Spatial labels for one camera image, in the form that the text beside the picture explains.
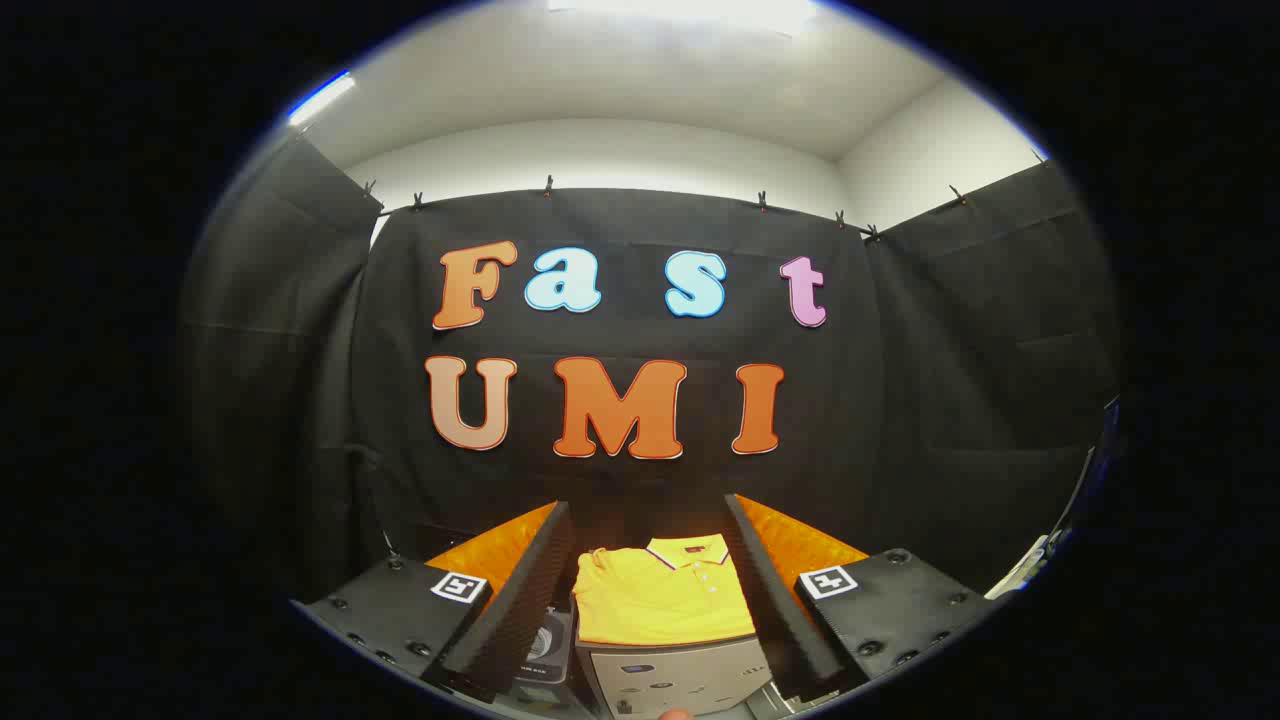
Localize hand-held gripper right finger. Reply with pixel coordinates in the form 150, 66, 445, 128
725, 493, 996, 703

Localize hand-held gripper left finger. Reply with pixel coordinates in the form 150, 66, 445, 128
300, 502, 578, 703

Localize yellow polo shirt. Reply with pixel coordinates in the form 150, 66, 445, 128
573, 534, 758, 647

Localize row of black clips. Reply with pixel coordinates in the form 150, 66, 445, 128
362, 150, 1049, 244

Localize ceiling light strip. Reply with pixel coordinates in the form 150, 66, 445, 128
287, 69, 358, 128

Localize ceiling light panel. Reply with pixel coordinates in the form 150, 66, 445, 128
547, 0, 823, 37

